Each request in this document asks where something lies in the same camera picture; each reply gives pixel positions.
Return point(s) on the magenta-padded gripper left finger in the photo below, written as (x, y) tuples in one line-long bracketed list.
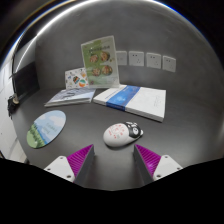
[(65, 165)]

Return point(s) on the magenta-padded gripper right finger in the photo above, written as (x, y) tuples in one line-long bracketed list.
[(163, 165)]

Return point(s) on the white panda-print computer mouse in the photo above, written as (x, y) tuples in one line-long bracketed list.
[(116, 135)]

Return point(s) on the round sky-and-grass mouse pad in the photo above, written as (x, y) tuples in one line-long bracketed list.
[(46, 128)]

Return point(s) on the white book with blue band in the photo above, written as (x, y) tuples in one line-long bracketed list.
[(146, 101)]

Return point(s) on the grey-cover book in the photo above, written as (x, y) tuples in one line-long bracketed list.
[(70, 96)]

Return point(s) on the small white colourful-print card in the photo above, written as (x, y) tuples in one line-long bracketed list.
[(76, 79)]

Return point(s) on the dark flat screen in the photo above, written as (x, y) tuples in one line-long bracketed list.
[(26, 81)]

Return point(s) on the green menu in acrylic stand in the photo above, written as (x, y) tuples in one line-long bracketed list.
[(100, 61)]

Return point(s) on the black desk clamp mount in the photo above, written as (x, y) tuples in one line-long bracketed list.
[(13, 103)]

